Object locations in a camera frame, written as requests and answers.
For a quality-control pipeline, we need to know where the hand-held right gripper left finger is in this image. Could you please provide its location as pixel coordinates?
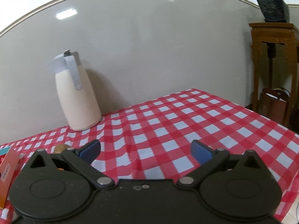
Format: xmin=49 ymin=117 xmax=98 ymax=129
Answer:
xmin=22 ymin=139 xmax=115 ymax=190

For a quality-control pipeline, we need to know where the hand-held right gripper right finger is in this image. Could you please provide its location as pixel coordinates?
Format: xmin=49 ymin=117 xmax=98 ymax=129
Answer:
xmin=177 ymin=140 xmax=269 ymax=189

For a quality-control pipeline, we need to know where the red cardboard box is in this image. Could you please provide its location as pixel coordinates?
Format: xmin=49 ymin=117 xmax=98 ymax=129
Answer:
xmin=0 ymin=145 xmax=20 ymax=209

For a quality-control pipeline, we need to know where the tan brown kiwi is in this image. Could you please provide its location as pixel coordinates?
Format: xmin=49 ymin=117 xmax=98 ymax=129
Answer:
xmin=54 ymin=144 xmax=71 ymax=154

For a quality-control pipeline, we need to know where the red white checkered tablecloth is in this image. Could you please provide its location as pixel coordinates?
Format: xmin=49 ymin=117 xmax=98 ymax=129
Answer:
xmin=0 ymin=88 xmax=299 ymax=224

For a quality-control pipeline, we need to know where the cream thermos jug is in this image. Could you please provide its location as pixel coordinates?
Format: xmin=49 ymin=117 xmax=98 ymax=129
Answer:
xmin=47 ymin=50 xmax=102 ymax=131

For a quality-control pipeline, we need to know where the wooden side table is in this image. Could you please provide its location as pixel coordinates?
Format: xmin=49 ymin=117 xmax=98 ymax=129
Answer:
xmin=249 ymin=22 xmax=299 ymax=131

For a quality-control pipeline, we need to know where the dark blue plant pot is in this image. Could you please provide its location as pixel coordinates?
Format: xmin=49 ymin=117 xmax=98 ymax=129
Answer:
xmin=256 ymin=0 xmax=290 ymax=23

